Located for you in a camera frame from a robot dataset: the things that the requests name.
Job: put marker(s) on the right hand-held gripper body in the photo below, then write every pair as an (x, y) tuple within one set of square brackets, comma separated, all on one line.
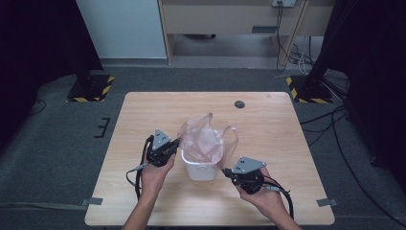
[(249, 179)]

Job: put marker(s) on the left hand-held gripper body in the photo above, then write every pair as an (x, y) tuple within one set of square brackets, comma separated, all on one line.
[(159, 150)]

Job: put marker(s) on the white plastic bin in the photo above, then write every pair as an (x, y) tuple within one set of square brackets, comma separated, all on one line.
[(201, 172)]

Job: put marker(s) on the clear pink plastic bag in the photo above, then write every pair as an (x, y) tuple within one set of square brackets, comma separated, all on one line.
[(204, 140)]

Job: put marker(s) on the person's right hand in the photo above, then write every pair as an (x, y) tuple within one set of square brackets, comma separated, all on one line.
[(268, 199)]

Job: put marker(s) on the person's left hand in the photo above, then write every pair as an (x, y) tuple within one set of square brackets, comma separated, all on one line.
[(154, 180)]

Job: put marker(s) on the dark round table grommet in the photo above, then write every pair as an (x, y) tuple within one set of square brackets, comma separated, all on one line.
[(239, 104)]

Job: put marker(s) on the grey tape piece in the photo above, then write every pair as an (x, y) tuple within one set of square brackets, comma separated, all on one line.
[(92, 201), (327, 202)]

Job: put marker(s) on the black striped stand base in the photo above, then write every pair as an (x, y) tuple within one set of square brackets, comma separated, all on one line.
[(92, 87), (311, 92)]

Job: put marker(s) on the white partition panel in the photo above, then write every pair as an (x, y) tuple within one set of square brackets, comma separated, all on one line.
[(121, 28)]

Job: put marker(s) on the light wooden desk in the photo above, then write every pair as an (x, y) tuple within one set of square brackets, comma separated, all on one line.
[(223, 16)]

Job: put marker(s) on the black curtain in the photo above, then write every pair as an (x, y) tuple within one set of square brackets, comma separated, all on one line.
[(376, 64), (38, 41)]

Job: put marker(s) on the grey power strip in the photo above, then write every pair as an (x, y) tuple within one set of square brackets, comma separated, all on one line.
[(283, 2)]

